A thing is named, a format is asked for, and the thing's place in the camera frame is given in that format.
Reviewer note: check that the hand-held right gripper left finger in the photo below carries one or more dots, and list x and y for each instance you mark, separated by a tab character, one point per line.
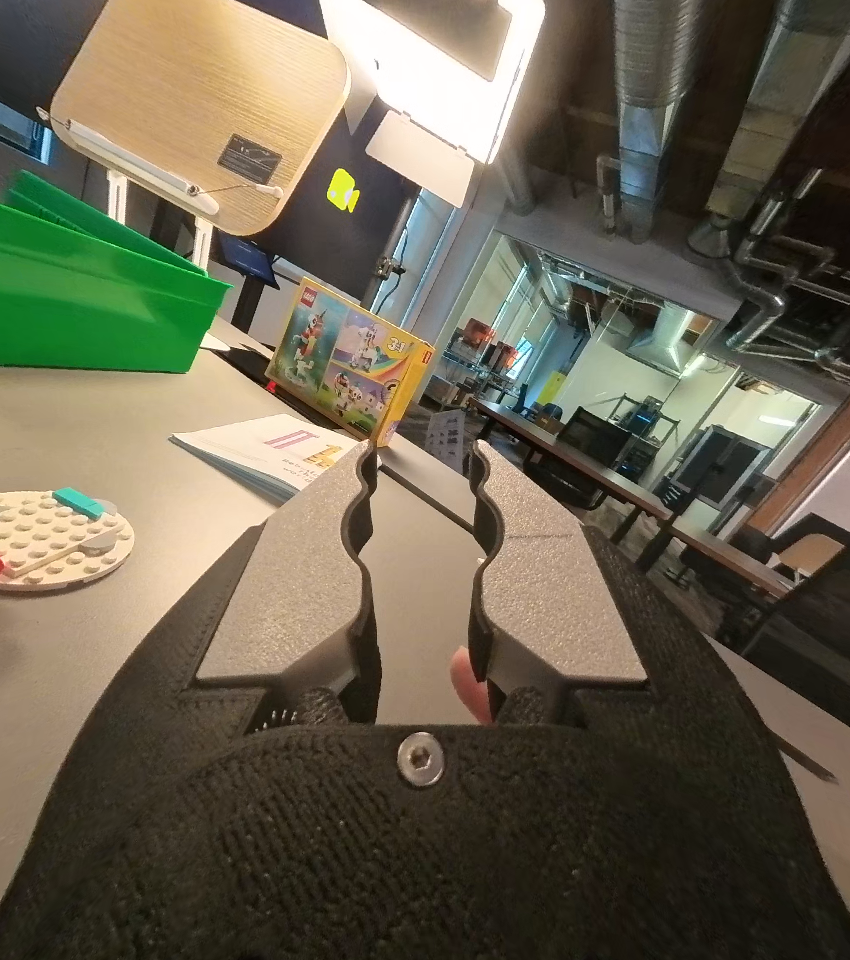
290	600

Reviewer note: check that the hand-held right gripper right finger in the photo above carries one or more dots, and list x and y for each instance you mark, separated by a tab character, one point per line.
560	600

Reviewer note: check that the green plastic bin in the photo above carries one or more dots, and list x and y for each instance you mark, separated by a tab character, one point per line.
65	307

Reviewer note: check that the yellow lego box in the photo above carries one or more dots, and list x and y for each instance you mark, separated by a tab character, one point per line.
342	360

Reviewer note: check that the round white lego plate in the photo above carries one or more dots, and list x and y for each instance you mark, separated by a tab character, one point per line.
42	540

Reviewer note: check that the person's right hand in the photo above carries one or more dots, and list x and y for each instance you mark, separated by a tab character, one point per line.
470	686

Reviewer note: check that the wooden table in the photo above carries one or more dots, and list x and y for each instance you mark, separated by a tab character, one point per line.
582	461

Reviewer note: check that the white instruction booklet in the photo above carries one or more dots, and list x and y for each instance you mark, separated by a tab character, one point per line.
267	450

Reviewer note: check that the white sign board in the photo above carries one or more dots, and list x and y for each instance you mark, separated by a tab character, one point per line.
446	441

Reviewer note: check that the black rack cabinet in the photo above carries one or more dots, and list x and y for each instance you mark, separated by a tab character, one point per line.
717	465

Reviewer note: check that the black mesh office chair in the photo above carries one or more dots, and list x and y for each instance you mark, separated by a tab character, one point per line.
829	615

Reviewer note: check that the small dark monitor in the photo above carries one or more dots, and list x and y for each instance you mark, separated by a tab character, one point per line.
249	259

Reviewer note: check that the dark display screen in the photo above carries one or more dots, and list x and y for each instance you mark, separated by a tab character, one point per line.
365	247

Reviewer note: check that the black light stand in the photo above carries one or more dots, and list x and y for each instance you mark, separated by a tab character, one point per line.
395	255

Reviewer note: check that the green sticker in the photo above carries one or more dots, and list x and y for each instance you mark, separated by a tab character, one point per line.
342	191

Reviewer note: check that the studio light panel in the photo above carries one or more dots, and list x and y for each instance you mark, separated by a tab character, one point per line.
432	67

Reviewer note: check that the metal ventilation duct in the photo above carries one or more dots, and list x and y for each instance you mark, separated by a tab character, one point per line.
649	90

